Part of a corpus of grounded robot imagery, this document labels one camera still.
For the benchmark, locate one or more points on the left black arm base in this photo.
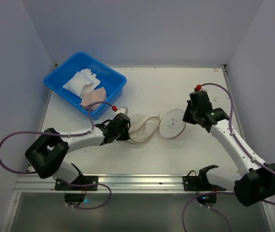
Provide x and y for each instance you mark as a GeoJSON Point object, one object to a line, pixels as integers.
{"type": "Point", "coordinates": [76, 186]}

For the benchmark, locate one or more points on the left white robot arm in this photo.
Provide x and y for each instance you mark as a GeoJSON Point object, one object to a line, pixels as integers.
{"type": "Point", "coordinates": [47, 153]}

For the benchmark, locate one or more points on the pink bra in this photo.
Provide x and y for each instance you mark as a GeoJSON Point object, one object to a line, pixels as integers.
{"type": "Point", "coordinates": [96, 95]}

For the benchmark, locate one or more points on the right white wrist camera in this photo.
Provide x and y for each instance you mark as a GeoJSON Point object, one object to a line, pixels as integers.
{"type": "Point", "coordinates": [199, 88]}

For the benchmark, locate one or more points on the white bra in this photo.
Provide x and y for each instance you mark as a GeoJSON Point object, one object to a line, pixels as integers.
{"type": "Point", "coordinates": [82, 82]}

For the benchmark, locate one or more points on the aluminium mounting rail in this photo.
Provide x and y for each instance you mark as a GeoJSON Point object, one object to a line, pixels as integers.
{"type": "Point", "coordinates": [118, 183]}

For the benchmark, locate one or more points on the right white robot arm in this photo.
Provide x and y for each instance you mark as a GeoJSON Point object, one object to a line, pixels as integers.
{"type": "Point", "coordinates": [251, 183]}

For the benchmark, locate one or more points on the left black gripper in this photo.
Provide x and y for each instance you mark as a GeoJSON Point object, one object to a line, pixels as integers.
{"type": "Point", "coordinates": [124, 130]}

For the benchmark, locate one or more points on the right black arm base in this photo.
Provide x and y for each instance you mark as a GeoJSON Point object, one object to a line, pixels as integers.
{"type": "Point", "coordinates": [199, 182]}

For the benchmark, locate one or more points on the round beige mesh laundry bag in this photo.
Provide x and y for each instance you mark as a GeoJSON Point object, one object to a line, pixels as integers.
{"type": "Point", "coordinates": [169, 126]}

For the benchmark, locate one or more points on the blue plastic bin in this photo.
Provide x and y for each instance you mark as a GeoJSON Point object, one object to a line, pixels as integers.
{"type": "Point", "coordinates": [112, 81]}

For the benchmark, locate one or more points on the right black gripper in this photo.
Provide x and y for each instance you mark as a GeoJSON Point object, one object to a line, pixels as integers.
{"type": "Point", "coordinates": [189, 115]}

